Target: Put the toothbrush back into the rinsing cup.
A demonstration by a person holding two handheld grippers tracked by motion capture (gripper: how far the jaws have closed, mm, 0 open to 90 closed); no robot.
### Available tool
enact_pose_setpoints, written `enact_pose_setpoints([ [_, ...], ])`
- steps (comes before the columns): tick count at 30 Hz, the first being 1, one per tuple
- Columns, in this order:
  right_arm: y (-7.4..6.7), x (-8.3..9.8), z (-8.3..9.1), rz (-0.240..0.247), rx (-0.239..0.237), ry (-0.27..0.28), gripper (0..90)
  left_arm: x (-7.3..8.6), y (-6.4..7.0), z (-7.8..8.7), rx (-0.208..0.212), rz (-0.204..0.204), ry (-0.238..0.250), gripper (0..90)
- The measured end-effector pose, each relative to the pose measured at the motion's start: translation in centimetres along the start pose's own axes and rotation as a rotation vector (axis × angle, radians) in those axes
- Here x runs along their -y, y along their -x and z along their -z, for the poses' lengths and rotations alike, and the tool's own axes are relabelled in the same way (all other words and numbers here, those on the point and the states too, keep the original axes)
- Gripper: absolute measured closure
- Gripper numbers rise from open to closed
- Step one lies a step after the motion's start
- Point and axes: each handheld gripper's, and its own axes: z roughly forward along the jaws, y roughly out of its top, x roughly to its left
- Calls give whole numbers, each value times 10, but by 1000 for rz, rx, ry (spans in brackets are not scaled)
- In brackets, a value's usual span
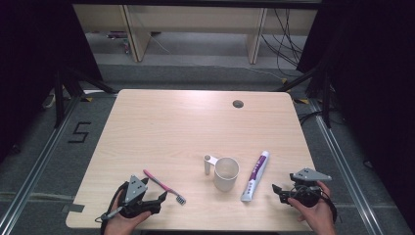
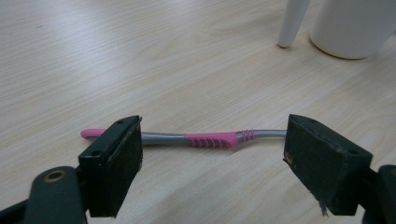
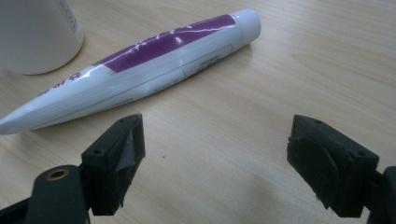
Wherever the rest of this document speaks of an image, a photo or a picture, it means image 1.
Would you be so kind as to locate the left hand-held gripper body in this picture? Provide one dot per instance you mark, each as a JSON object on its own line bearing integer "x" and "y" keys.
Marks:
{"x": 135, "y": 189}

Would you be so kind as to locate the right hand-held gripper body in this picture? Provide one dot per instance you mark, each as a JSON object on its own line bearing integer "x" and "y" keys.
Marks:
{"x": 310, "y": 176}

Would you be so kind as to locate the pink toothbrush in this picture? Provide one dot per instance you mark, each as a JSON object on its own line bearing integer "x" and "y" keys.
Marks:
{"x": 163, "y": 186}

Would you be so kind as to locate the white and purple toothpaste tube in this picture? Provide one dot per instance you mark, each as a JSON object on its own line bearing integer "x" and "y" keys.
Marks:
{"x": 254, "y": 178}

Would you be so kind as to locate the white cup with side holder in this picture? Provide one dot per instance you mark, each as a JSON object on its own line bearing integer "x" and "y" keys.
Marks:
{"x": 225, "y": 178}

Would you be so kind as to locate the person's left hand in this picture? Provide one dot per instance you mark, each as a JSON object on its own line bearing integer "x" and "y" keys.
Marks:
{"x": 124, "y": 225}

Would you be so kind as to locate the person's right hand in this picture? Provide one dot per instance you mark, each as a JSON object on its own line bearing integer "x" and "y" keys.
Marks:
{"x": 318, "y": 215}

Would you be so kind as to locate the grey plug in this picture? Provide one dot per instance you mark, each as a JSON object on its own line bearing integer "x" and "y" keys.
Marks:
{"x": 111, "y": 215}

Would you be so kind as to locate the grey tape strip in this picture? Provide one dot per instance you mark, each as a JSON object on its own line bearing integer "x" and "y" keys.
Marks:
{"x": 74, "y": 208}

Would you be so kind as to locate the black metal stand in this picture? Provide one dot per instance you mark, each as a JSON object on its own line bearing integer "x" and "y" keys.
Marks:
{"x": 326, "y": 98}
{"x": 59, "y": 98}

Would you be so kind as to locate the dark curtain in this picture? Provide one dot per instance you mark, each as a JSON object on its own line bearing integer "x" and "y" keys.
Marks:
{"x": 375, "y": 81}
{"x": 29, "y": 65}

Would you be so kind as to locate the light wooden shelf unit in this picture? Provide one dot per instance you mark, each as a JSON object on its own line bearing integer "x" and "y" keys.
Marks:
{"x": 195, "y": 19}

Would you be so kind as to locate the metal floor rail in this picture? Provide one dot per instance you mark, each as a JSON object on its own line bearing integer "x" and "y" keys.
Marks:
{"x": 36, "y": 169}
{"x": 345, "y": 169}

